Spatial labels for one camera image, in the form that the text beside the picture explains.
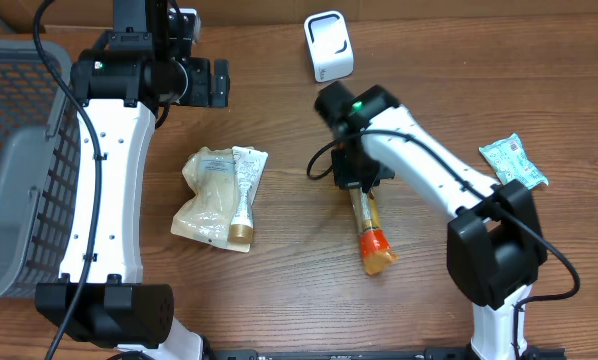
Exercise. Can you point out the beige clear plastic pouch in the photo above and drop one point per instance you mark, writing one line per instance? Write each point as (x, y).
(207, 216)

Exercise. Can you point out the orange spaghetti package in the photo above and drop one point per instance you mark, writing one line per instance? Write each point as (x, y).
(375, 251)

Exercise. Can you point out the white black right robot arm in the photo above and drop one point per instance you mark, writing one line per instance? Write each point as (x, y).
(493, 231)

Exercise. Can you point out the teal wet wipes pack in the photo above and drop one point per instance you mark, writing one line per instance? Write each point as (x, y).
(509, 161)

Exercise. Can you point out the grey plastic mesh basket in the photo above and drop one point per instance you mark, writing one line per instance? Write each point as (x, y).
(39, 165)

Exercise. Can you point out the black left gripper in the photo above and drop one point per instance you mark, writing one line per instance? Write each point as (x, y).
(202, 95)

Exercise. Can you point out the white barcode scanner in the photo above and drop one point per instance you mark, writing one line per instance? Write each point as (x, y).
(329, 46)

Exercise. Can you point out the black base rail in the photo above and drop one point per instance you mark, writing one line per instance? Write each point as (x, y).
(443, 353)

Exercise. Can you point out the white cosmetic tube gold cap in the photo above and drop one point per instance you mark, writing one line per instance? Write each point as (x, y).
(249, 165)

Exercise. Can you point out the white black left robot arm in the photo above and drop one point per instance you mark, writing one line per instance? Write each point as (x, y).
(122, 89)

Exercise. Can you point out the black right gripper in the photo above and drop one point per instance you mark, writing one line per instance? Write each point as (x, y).
(349, 179)

